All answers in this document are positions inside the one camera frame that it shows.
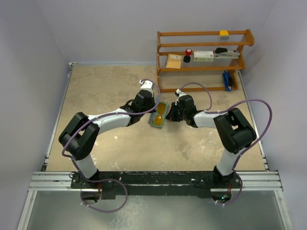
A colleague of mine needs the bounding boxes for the orange sunglasses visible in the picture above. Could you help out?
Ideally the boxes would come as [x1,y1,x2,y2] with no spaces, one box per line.
[152,103,167,127]

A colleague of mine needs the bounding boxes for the grey glasses case green lining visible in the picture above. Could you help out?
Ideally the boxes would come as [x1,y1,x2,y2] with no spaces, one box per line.
[148,100,168,129]

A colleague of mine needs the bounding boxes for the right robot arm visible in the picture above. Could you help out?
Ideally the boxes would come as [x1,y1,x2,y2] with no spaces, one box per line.
[166,93,256,187]

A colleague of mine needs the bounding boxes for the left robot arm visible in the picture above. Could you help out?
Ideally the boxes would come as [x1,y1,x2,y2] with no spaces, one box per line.
[59,90,155,188]

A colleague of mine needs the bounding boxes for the spiral brown notebook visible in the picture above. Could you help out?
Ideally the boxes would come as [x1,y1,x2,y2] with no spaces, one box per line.
[165,54,182,69]

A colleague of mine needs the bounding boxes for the wooden shelf rack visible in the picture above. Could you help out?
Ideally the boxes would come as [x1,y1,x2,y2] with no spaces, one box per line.
[156,29,255,92]

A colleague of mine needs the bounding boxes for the red black stamp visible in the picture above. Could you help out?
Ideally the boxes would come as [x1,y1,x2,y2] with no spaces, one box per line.
[183,48,192,63]

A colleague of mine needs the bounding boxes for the blue black scissors tool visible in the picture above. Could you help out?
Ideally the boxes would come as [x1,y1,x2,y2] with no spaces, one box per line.
[222,70,234,92]

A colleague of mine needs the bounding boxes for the white red box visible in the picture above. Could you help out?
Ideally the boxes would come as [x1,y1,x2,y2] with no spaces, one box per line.
[193,51,214,62]

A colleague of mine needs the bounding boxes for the black white stapler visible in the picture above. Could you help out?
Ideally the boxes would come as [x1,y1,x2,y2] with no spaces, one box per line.
[214,47,241,59]

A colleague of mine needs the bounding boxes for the yellow grey sponge block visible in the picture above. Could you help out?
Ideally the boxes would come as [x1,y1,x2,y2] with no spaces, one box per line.
[219,30,229,39]

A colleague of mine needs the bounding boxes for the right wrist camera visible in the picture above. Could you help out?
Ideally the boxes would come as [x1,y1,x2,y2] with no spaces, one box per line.
[175,89,186,98]

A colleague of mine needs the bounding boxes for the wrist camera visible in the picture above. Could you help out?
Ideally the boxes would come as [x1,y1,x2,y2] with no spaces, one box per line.
[175,89,186,98]
[140,80,154,92]

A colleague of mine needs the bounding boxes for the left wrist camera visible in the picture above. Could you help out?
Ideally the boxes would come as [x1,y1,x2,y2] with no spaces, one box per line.
[140,80,154,92]

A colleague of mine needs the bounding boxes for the purple cable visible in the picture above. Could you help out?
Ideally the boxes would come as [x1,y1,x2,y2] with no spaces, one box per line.
[214,172,243,207]
[80,179,129,213]
[177,82,274,173]
[61,79,162,183]

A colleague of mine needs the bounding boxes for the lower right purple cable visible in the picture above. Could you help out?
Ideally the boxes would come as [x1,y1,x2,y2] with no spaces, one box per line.
[214,172,243,207]

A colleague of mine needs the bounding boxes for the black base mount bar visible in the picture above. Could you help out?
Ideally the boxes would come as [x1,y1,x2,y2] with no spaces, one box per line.
[70,170,242,201]

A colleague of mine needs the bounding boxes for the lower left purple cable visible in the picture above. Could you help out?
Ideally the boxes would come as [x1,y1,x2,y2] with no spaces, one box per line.
[80,179,129,213]

